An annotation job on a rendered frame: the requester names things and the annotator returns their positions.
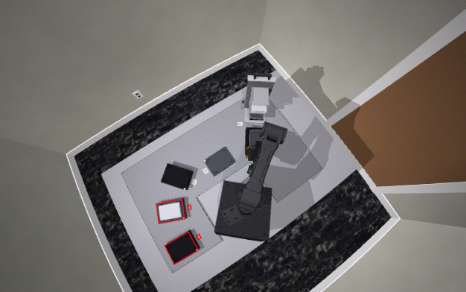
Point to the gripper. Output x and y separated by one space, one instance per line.
249 153

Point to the dark grey shelf rack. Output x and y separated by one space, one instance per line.
257 93

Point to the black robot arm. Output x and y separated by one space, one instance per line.
250 200

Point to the white microplate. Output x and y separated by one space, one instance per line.
170 211

